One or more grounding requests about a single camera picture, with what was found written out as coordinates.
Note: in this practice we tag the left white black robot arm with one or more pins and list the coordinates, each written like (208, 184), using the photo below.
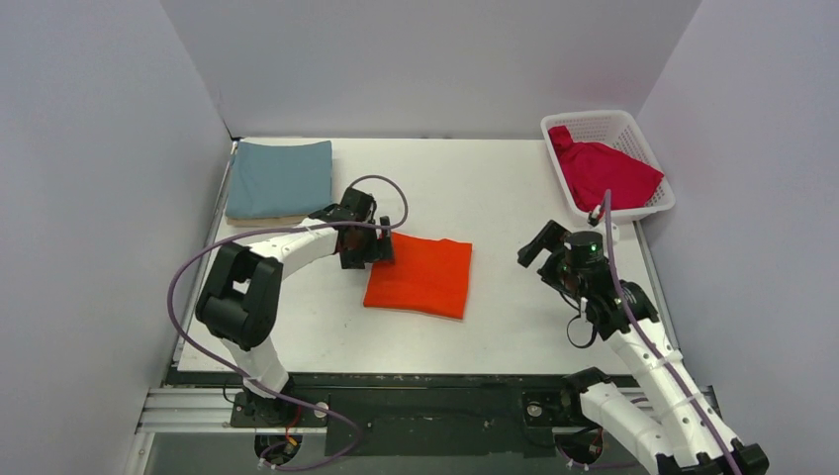
(239, 301)

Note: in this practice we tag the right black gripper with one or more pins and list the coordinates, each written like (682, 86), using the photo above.
(547, 247)

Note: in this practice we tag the crimson t shirt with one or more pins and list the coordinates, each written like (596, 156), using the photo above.
(592, 168)

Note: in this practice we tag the orange t shirt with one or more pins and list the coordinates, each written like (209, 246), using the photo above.
(428, 276)

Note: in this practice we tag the folded beige t shirt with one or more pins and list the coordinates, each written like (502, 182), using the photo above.
(271, 222)

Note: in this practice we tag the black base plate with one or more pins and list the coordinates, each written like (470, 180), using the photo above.
(413, 415)

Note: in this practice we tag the white plastic basket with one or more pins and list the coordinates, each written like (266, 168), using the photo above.
(618, 130)

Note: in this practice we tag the folded blue t shirt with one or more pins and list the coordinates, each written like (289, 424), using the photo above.
(279, 181)

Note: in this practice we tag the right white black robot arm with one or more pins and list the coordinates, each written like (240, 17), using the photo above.
(684, 434)

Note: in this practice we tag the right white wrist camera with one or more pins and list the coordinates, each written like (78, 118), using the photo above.
(596, 216)

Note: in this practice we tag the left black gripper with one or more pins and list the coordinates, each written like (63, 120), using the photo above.
(378, 241)

